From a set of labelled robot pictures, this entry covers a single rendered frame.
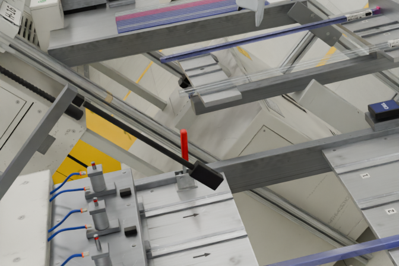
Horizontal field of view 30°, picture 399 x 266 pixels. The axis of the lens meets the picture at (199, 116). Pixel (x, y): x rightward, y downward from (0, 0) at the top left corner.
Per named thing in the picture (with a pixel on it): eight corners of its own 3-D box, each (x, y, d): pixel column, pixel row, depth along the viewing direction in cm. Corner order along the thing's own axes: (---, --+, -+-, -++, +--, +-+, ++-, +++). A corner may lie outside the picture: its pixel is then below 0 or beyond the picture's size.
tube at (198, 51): (377, 12, 168) (377, 7, 168) (380, 13, 167) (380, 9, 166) (160, 62, 161) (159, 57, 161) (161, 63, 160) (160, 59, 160)
